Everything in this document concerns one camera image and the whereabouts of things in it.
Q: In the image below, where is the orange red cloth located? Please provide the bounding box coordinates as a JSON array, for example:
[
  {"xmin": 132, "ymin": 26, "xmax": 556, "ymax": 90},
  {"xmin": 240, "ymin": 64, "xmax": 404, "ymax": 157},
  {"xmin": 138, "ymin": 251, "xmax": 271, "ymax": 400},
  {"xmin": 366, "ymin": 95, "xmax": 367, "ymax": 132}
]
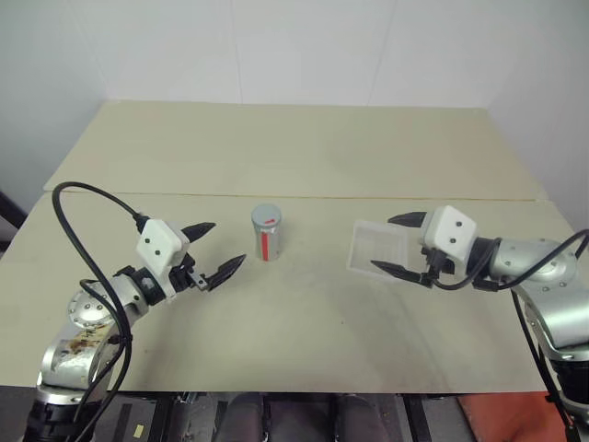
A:
[{"xmin": 459, "ymin": 393, "xmax": 571, "ymax": 442}]

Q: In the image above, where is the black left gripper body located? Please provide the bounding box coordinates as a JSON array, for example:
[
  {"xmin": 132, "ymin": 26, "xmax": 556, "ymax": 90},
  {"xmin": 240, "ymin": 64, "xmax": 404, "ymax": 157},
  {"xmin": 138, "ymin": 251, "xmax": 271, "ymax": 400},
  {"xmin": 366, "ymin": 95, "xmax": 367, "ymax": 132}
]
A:
[{"xmin": 167, "ymin": 255, "xmax": 206, "ymax": 294}]

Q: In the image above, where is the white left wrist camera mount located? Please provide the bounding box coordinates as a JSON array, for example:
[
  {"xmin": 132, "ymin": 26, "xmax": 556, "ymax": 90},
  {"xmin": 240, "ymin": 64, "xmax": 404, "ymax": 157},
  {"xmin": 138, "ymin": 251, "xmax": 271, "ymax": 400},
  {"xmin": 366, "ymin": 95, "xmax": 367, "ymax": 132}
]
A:
[{"xmin": 135, "ymin": 218, "xmax": 190, "ymax": 303}]

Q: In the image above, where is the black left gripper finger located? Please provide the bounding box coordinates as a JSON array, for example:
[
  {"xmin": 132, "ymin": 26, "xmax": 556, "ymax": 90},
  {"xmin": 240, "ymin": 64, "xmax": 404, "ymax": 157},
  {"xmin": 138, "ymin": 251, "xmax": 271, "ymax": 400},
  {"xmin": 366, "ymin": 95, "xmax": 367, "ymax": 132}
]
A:
[
  {"xmin": 203, "ymin": 253, "xmax": 248, "ymax": 292},
  {"xmin": 179, "ymin": 221, "xmax": 217, "ymax": 242}
]

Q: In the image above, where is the clear plastic container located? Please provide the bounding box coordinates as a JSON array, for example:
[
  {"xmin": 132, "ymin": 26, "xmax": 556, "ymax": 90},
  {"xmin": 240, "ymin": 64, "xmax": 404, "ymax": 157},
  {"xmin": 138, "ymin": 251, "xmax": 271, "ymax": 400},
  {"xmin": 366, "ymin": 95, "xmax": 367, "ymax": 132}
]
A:
[{"xmin": 344, "ymin": 219, "xmax": 410, "ymax": 278}]

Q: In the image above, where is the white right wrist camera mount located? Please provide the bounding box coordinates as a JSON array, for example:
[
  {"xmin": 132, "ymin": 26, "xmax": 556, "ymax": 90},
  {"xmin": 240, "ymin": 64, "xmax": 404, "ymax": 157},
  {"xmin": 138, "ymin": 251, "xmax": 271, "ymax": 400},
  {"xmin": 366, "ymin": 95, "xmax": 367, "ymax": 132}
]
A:
[{"xmin": 420, "ymin": 204, "xmax": 479, "ymax": 262}]

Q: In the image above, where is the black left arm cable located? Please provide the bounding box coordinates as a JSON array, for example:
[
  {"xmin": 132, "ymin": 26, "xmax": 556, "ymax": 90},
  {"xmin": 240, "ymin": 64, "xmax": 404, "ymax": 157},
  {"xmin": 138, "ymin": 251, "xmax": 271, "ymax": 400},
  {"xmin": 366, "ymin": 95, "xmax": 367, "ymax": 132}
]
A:
[{"xmin": 51, "ymin": 181, "xmax": 151, "ymax": 442}]

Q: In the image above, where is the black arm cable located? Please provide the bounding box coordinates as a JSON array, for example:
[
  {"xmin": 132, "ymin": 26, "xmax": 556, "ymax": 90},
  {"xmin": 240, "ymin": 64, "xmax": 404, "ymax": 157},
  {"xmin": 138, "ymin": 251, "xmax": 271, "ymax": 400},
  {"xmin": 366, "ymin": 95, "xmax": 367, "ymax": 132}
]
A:
[
  {"xmin": 51, "ymin": 181, "xmax": 151, "ymax": 442},
  {"xmin": 430, "ymin": 229, "xmax": 589, "ymax": 442}
]

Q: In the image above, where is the grey plastic container lid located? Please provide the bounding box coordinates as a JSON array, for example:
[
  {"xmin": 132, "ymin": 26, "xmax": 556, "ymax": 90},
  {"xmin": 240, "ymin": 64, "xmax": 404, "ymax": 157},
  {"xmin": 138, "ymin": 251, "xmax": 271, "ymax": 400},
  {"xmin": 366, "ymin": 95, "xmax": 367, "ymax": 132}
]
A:
[{"xmin": 250, "ymin": 204, "xmax": 283, "ymax": 232}]

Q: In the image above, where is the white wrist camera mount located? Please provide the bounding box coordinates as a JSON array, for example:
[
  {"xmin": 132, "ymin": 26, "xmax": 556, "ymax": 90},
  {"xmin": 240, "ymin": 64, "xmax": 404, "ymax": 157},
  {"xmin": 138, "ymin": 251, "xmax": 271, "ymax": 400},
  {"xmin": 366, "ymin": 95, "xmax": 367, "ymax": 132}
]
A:
[
  {"xmin": 135, "ymin": 218, "xmax": 190, "ymax": 303},
  {"xmin": 420, "ymin": 204, "xmax": 479, "ymax": 262}
]

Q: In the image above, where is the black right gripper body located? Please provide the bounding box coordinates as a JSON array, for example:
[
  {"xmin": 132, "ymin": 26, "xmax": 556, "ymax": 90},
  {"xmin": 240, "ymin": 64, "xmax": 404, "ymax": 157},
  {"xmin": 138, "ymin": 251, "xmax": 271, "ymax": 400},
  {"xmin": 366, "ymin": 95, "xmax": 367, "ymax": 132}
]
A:
[{"xmin": 419, "ymin": 244, "xmax": 457, "ymax": 287}]

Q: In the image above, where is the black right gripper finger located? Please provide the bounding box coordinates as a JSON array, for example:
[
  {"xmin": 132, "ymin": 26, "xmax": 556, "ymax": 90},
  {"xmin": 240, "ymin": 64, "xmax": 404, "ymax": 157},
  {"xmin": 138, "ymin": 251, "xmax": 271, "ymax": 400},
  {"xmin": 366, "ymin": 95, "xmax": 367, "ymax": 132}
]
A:
[
  {"xmin": 387, "ymin": 211, "xmax": 429, "ymax": 230},
  {"xmin": 370, "ymin": 261, "xmax": 432, "ymax": 288}
]

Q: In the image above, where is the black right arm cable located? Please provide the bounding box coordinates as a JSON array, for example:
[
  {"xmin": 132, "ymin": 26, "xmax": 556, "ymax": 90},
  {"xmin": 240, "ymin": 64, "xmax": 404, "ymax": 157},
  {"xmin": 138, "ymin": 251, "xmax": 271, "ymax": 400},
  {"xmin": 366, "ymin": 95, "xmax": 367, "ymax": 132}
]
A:
[{"xmin": 430, "ymin": 229, "xmax": 589, "ymax": 442}]

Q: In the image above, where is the grey can red label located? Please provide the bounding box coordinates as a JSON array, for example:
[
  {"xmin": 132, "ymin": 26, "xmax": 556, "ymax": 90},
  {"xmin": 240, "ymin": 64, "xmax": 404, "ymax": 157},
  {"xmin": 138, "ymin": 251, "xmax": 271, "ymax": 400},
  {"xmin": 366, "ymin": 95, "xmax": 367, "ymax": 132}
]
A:
[{"xmin": 250, "ymin": 204, "xmax": 283, "ymax": 262}]

